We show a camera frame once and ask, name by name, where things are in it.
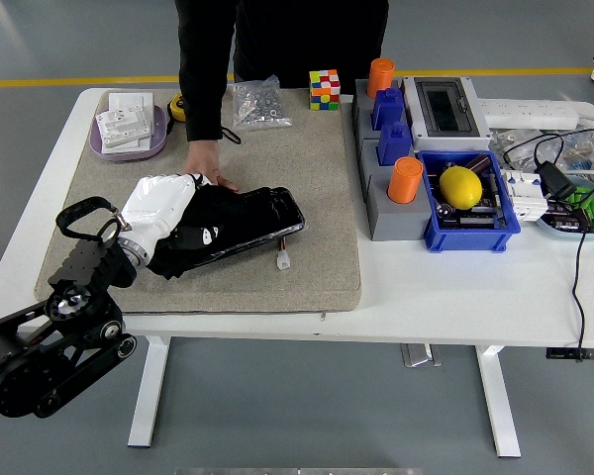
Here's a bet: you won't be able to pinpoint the person's right hand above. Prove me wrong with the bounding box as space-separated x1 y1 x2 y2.
184 138 241 193

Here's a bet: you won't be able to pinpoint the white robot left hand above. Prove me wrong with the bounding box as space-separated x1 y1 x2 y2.
120 172 223 252

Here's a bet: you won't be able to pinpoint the black rag with red patch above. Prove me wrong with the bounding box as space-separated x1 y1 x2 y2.
146 185 239 281

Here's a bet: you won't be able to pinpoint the purple tray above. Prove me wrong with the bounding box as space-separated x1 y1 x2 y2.
87 103 169 162

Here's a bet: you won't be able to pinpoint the yellow tape measure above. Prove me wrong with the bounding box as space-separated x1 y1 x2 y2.
166 92 189 135

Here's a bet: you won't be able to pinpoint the grey-brown mat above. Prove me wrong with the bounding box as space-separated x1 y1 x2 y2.
34 87 363 316

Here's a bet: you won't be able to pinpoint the clear bag of screws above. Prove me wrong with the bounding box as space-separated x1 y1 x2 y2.
226 73 293 132

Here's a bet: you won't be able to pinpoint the colourful puzzle cube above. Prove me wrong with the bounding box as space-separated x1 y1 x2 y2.
309 68 342 112

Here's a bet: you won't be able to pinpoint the person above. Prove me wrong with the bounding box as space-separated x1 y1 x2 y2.
174 0 390 95

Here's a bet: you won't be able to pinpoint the blue block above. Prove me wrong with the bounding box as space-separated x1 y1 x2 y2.
377 121 415 166
372 87 406 132

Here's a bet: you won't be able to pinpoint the white table leg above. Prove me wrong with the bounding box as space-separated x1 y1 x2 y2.
474 344 522 459
127 334 172 449

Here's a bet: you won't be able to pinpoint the orange cylinder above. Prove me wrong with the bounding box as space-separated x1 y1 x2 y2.
386 156 425 205
366 57 396 99

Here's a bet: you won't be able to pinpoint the white electrical distribution box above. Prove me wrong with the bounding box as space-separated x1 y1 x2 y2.
400 75 494 152

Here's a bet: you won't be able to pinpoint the yellow lemon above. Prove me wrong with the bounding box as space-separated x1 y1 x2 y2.
439 165 485 209

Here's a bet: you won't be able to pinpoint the brown cylindrical capacitor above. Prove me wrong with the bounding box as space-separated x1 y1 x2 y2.
463 153 492 175

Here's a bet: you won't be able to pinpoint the blue plastic bin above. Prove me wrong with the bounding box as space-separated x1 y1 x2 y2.
415 149 522 254

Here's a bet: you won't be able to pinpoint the metal floor socket plate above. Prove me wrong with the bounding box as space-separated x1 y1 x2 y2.
400 343 442 368

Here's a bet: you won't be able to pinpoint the clear bag of small parts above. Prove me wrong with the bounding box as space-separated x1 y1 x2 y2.
489 126 594 172

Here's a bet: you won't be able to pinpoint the white circuit breaker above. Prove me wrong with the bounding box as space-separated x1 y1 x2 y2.
499 168 550 223

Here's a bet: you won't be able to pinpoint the white power strip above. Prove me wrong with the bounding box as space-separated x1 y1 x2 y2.
477 98 580 131

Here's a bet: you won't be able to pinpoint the brown terminal strip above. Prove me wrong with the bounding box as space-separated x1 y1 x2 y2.
544 200 594 234

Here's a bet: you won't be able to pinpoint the light blue dish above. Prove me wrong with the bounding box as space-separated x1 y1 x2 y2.
535 173 594 242

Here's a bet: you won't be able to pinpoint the green terminal blocks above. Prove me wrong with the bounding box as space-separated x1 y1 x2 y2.
566 186 594 234

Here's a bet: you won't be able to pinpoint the black strip under table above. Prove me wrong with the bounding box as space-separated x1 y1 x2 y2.
545 347 594 362

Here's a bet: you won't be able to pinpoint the white wall switch plate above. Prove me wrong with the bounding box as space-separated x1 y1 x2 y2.
95 106 153 148
101 136 151 153
107 91 155 138

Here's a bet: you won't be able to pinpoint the white connector with wires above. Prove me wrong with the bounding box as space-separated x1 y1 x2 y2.
275 236 292 271

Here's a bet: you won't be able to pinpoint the black power adapter with cord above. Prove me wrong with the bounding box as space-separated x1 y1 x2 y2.
502 127 594 363

